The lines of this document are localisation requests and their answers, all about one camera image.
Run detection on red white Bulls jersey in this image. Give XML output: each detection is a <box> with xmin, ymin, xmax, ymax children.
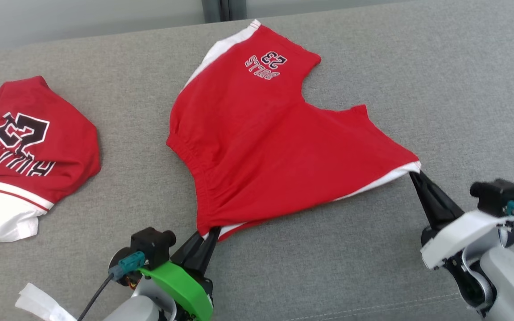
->
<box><xmin>0</xmin><ymin>76</ymin><xmax>101</xmax><ymax>257</ymax></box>

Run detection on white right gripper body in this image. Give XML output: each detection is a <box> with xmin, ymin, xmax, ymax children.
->
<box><xmin>420</xmin><ymin>210</ymin><xmax>514</xmax><ymax>270</ymax></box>

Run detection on grey fabric sofa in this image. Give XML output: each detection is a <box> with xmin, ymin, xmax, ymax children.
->
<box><xmin>0</xmin><ymin>0</ymin><xmax>514</xmax><ymax>321</ymax></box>

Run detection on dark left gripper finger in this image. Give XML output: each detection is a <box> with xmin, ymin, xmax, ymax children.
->
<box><xmin>170</xmin><ymin>232</ymin><xmax>208</xmax><ymax>269</ymax></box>
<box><xmin>192</xmin><ymin>227</ymin><xmax>221</xmax><ymax>278</ymax></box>

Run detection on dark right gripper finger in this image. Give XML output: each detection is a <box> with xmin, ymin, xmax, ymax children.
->
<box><xmin>417</xmin><ymin>171</ymin><xmax>464</xmax><ymax>223</ymax></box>
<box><xmin>410</xmin><ymin>173</ymin><xmax>445</xmax><ymax>229</ymax></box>

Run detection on red white-striped shorts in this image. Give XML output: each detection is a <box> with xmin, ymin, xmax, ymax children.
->
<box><xmin>166</xmin><ymin>19</ymin><xmax>422</xmax><ymax>242</ymax></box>

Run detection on white cable tape tag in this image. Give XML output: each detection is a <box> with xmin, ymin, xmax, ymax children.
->
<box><xmin>15</xmin><ymin>282</ymin><xmax>78</xmax><ymax>321</ymax></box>

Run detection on grey partition post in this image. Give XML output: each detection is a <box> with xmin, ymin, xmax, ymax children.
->
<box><xmin>201</xmin><ymin>0</ymin><xmax>246</xmax><ymax>23</ymax></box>

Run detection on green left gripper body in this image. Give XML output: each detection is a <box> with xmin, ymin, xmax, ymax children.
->
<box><xmin>139</xmin><ymin>261</ymin><xmax>214</xmax><ymax>321</ymax></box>

